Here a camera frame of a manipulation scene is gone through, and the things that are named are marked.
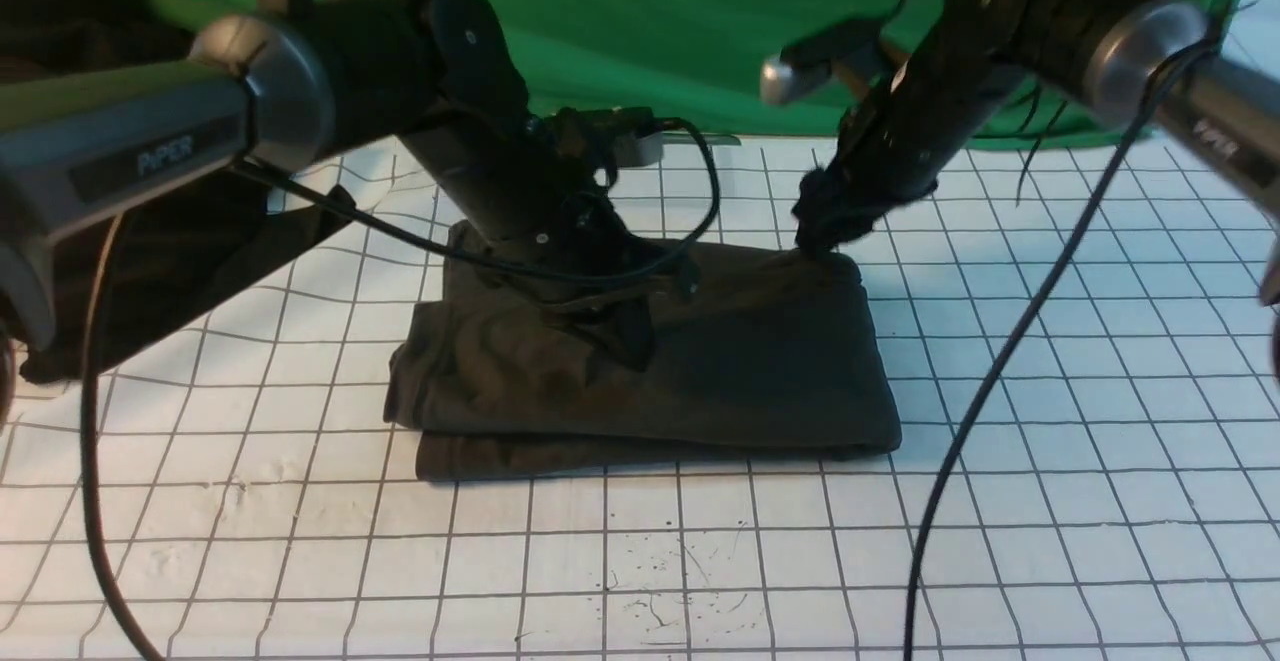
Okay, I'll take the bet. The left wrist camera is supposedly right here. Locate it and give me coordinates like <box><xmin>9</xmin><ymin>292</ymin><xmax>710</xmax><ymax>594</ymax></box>
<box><xmin>543</xmin><ymin>106</ymin><xmax>666</xmax><ymax>170</ymax></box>

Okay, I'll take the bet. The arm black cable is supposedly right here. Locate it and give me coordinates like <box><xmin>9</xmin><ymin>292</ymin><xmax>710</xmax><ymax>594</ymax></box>
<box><xmin>79</xmin><ymin>117</ymin><xmax>723</xmax><ymax>661</ymax></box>
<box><xmin>900</xmin><ymin>36</ymin><xmax>1221</xmax><ymax>661</ymax></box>

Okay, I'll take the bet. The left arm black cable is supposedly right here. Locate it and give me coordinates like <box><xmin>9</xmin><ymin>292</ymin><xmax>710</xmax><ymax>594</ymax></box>
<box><xmin>79</xmin><ymin>117</ymin><xmax>723</xmax><ymax>661</ymax></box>

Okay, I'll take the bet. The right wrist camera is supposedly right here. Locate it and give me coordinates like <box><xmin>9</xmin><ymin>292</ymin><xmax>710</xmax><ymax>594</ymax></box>
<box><xmin>759</xmin><ymin>17</ymin><xmax>891</xmax><ymax>106</ymax></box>

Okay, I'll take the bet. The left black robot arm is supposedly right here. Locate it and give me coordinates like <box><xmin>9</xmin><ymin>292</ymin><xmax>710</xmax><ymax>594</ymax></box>
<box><xmin>3</xmin><ymin>0</ymin><xmax>699</xmax><ymax>370</ymax></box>

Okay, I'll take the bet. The black garment pile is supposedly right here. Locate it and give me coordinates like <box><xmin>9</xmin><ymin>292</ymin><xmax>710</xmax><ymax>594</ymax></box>
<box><xmin>1</xmin><ymin>0</ymin><xmax>346</xmax><ymax>386</ymax></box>

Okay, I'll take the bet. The white grid table mat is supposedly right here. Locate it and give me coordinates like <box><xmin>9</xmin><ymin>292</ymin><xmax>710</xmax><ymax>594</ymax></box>
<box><xmin>0</xmin><ymin>131</ymin><xmax>1280</xmax><ymax>661</ymax></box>

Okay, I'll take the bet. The green backdrop cloth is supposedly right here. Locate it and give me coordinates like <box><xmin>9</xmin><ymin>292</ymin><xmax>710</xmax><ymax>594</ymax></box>
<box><xmin>100</xmin><ymin>0</ymin><xmax>1263</xmax><ymax>152</ymax></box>

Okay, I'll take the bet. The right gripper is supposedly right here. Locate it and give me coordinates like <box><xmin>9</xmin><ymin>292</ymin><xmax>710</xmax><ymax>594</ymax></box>
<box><xmin>792</xmin><ymin>136</ymin><xmax>941</xmax><ymax>257</ymax></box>

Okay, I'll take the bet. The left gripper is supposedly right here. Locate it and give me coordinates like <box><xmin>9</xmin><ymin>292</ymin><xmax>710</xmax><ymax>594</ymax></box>
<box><xmin>500</xmin><ymin>193</ymin><xmax>701</xmax><ymax>373</ymax></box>

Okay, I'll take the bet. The gray long-sleeve top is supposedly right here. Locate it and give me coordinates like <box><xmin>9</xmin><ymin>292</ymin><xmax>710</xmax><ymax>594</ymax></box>
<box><xmin>383</xmin><ymin>243</ymin><xmax>902</xmax><ymax>482</ymax></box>

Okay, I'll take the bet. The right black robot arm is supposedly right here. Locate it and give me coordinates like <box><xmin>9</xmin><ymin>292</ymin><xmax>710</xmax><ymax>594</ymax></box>
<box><xmin>762</xmin><ymin>0</ymin><xmax>1277</xmax><ymax>254</ymax></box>

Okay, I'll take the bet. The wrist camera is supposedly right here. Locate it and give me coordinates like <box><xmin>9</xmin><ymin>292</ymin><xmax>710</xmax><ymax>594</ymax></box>
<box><xmin>759</xmin><ymin>17</ymin><xmax>891</xmax><ymax>106</ymax></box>
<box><xmin>543</xmin><ymin>106</ymin><xmax>666</xmax><ymax>170</ymax></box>

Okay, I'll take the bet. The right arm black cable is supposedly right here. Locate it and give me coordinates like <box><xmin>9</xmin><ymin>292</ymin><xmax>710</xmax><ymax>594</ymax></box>
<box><xmin>900</xmin><ymin>36</ymin><xmax>1221</xmax><ymax>661</ymax></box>

